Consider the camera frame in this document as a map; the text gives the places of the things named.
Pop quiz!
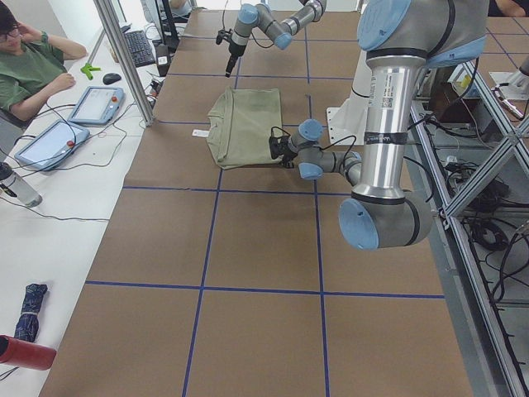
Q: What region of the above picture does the black keyboard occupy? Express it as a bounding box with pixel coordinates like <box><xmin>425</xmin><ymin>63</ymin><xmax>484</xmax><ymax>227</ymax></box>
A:
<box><xmin>124</xmin><ymin>31</ymin><xmax>156</xmax><ymax>67</ymax></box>

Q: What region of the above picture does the red cylindrical bottle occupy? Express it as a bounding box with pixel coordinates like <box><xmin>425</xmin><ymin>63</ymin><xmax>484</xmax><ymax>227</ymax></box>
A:
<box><xmin>1</xmin><ymin>335</ymin><xmax>57</xmax><ymax>371</ymax></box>

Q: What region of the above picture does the clear water bottle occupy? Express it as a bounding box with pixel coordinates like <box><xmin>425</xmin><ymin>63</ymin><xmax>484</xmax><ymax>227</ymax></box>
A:
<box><xmin>1</xmin><ymin>162</ymin><xmax>42</xmax><ymax>208</ymax></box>

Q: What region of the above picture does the folded dark blue umbrella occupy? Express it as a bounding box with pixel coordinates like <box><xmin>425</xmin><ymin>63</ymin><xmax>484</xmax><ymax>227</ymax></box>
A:
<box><xmin>14</xmin><ymin>284</ymin><xmax>48</xmax><ymax>342</ymax></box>

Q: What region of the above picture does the teach pendant tablet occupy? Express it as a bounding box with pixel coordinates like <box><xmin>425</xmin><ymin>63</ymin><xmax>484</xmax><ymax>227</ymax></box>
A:
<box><xmin>15</xmin><ymin>121</ymin><xmax>90</xmax><ymax>170</ymax></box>
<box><xmin>68</xmin><ymin>86</ymin><xmax>125</xmax><ymax>126</ymax></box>

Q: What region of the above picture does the white paper hang tag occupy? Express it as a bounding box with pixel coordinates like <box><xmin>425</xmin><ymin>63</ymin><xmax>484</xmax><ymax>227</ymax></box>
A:
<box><xmin>193</xmin><ymin>129</ymin><xmax>209</xmax><ymax>137</ymax></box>

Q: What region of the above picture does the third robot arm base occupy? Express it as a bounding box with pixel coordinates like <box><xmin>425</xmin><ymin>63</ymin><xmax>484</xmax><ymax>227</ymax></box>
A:
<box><xmin>489</xmin><ymin>58</ymin><xmax>528</xmax><ymax>100</ymax></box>

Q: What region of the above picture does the olive green long-sleeve shirt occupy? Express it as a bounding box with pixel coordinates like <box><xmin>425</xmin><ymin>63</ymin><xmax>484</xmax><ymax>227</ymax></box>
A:
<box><xmin>207</xmin><ymin>87</ymin><xmax>282</xmax><ymax>170</ymax></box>

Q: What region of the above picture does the black computer mouse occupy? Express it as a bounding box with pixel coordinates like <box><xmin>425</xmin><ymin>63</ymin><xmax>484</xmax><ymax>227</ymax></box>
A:
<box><xmin>102</xmin><ymin>73</ymin><xmax>122</xmax><ymax>85</ymax></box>

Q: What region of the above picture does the seated person in green shirt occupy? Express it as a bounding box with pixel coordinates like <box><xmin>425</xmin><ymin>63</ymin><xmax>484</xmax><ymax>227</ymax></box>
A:
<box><xmin>1</xmin><ymin>3</ymin><xmax>87</xmax><ymax>122</ymax></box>

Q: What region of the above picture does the aluminium frame post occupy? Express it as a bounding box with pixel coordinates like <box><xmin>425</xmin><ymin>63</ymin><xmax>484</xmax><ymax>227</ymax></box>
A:
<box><xmin>93</xmin><ymin>0</ymin><xmax>155</xmax><ymax>127</ymax></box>

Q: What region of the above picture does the lower teach pendant tablet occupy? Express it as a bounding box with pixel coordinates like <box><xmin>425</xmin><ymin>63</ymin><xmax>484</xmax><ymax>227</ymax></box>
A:
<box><xmin>15</xmin><ymin>121</ymin><xmax>90</xmax><ymax>170</ymax></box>

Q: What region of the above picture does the upper teach pendant tablet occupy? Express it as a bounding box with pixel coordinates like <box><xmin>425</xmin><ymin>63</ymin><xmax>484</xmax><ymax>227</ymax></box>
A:
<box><xmin>68</xmin><ymin>86</ymin><xmax>125</xmax><ymax>126</ymax></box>

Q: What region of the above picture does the green plastic tool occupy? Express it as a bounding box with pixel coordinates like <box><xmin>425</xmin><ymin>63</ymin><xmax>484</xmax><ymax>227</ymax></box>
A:
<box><xmin>80</xmin><ymin>63</ymin><xmax>101</xmax><ymax>80</ymax></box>

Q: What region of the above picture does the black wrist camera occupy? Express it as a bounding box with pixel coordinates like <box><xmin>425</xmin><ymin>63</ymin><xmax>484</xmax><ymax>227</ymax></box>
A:
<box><xmin>269</xmin><ymin>126</ymin><xmax>290</xmax><ymax>160</ymax></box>
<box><xmin>216</xmin><ymin>29</ymin><xmax>232</xmax><ymax>45</ymax></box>

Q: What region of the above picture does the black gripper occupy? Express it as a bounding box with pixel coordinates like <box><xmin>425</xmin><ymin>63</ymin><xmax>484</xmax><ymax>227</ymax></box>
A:
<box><xmin>225</xmin><ymin>41</ymin><xmax>246</xmax><ymax>78</ymax></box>
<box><xmin>277</xmin><ymin>141</ymin><xmax>296</xmax><ymax>169</ymax></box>

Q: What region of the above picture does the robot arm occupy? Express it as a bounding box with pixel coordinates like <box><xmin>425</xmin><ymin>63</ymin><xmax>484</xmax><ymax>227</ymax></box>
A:
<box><xmin>269</xmin><ymin>1</ymin><xmax>488</xmax><ymax>250</ymax></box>
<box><xmin>216</xmin><ymin>0</ymin><xmax>326</xmax><ymax>78</ymax></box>

